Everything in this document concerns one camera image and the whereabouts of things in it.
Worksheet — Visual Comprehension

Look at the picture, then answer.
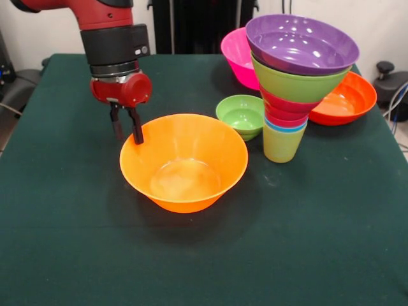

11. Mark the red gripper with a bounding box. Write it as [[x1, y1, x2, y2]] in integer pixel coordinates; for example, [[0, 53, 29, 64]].
[[89, 71, 154, 145]]

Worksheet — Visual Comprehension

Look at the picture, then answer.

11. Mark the large orange bowl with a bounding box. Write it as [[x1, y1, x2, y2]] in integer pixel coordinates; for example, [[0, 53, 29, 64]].
[[119, 113, 249, 214]]

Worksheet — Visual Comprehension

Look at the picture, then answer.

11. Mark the blue cup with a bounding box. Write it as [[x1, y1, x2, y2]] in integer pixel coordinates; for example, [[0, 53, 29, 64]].
[[263, 117, 309, 133]]

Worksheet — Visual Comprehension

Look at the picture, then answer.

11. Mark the red cup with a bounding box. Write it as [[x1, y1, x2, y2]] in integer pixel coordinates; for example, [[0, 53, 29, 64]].
[[264, 110, 309, 128]]

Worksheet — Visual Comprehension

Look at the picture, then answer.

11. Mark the small red bowl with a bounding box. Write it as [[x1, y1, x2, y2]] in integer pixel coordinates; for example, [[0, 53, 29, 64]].
[[260, 85, 321, 121]]

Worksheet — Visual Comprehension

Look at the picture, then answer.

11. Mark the large green bowl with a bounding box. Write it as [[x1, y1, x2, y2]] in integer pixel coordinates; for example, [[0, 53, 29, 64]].
[[251, 50, 353, 104]]

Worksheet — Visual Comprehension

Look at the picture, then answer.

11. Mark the purple bowl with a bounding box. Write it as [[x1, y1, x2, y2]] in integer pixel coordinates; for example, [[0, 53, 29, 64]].
[[245, 14, 360, 77]]

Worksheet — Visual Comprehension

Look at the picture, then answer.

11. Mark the small green bowl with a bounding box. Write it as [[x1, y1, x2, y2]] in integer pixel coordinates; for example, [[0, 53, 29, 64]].
[[215, 94, 266, 142]]

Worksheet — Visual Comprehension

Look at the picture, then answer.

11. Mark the dark green tablecloth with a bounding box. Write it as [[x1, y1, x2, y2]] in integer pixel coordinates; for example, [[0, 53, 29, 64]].
[[0, 53, 408, 306]]

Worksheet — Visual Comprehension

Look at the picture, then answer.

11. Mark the pink bowl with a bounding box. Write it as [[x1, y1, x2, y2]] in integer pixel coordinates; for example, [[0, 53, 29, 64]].
[[221, 27, 261, 91]]

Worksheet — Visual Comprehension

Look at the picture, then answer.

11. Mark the black electronics box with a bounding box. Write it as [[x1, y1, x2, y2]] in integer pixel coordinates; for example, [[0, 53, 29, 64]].
[[0, 27, 17, 95]]

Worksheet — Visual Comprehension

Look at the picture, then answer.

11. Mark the yellow cup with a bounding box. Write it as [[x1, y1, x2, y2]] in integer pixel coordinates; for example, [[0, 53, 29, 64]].
[[263, 123, 308, 164]]

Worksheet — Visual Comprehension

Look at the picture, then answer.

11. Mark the red-orange bowl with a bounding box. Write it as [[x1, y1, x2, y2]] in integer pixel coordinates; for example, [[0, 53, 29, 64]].
[[308, 71, 378, 126]]

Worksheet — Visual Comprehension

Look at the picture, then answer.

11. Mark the black equipment with knob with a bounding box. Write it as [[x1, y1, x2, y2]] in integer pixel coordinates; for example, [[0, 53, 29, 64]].
[[372, 61, 408, 111]]

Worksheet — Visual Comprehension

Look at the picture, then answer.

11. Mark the grey cable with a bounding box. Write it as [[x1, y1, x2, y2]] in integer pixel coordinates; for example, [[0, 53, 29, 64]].
[[0, 101, 23, 117]]

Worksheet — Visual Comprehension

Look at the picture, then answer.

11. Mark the white cable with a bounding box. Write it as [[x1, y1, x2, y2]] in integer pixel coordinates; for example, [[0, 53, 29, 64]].
[[382, 81, 408, 118]]

